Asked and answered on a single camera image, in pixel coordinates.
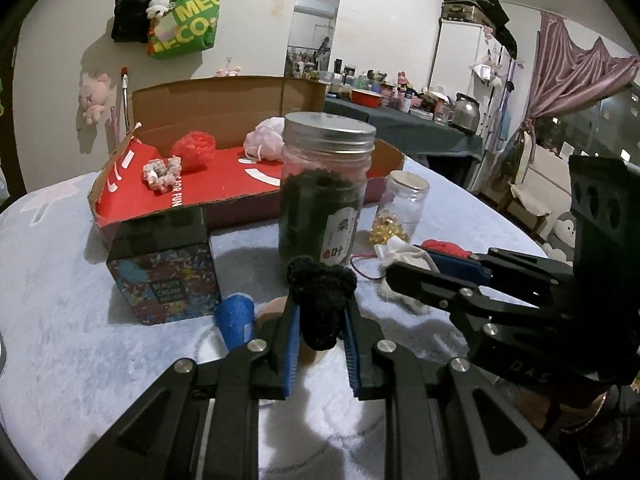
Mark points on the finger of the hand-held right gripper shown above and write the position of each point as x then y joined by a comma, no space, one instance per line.
460,265
425,285

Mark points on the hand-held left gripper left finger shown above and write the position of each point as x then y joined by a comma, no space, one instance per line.
292,350

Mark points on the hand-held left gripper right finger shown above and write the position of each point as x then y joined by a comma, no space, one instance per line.
352,355

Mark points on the red yarn ball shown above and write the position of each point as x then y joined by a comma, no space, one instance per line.
445,246

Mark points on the white cloth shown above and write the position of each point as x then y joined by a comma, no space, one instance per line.
397,250

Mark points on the tan powder puff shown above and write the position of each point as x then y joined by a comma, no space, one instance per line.
272,307

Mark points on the black fuzzy scrunchie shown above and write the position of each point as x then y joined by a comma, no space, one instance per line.
320,300

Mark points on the cardboard box with red lining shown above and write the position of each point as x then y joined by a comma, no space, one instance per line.
215,170

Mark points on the white mesh bath pouf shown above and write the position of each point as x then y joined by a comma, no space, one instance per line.
267,135

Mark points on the cream scrunchie with cat charm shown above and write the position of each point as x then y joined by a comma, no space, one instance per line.
162,172

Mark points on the red mesh bath pouf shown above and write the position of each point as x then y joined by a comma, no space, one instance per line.
194,150

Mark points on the grey white plush toy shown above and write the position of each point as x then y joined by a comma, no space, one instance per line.
560,237

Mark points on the wooden chair white cushion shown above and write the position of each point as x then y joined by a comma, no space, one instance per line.
540,180

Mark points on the small glass jar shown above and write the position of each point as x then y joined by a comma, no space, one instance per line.
400,210

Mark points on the large glass jar metal lid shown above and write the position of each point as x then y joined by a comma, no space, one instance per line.
320,200

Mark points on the table with green cloth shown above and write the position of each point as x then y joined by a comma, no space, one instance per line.
415,135

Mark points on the pink curtain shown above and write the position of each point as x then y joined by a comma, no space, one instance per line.
565,75

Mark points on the printed tin box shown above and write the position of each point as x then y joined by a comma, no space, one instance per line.
165,280

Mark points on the steel kettle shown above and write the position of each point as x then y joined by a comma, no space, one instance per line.
465,112

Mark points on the red bowl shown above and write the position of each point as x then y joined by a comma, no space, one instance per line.
366,97

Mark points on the cluster of cosmetic bottles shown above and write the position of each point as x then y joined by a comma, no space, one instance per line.
380,85

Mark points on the white wardrobe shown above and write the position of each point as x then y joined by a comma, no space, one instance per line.
455,60

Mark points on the dark storage case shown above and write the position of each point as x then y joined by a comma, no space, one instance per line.
480,10

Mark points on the pink cat plush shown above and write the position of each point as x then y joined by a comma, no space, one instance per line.
229,71

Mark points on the makeup brush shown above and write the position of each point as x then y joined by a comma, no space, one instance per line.
124,100

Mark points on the pink plush toy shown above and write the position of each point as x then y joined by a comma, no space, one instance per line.
94,97

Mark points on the green tote bag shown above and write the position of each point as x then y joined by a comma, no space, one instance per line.
185,20

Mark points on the black backpack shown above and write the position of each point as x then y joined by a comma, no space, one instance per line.
132,10

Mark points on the wall mirror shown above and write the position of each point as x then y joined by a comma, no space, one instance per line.
315,20

